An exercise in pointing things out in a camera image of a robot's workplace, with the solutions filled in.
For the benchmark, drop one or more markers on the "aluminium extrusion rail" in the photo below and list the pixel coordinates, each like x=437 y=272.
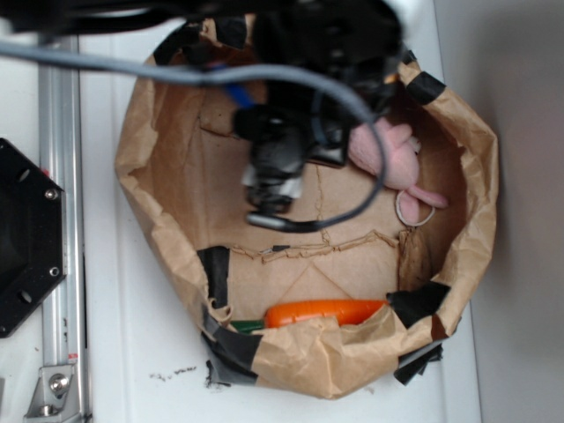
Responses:
x=64 y=326

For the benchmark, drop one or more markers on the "orange plastic carrot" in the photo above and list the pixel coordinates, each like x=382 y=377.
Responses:
x=346 y=312

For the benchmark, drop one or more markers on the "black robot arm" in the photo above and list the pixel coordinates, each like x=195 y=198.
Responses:
x=217 y=39

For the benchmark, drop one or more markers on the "metal corner bracket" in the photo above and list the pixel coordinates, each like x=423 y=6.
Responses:
x=55 y=397

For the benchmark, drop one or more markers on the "brown paper bag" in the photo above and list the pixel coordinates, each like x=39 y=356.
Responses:
x=180 y=166

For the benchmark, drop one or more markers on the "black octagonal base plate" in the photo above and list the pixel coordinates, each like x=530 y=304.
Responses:
x=31 y=237

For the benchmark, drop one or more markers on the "pink plush bunny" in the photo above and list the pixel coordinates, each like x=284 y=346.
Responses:
x=414 y=206

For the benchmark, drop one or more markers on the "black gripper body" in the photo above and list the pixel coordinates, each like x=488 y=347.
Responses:
x=293 y=115

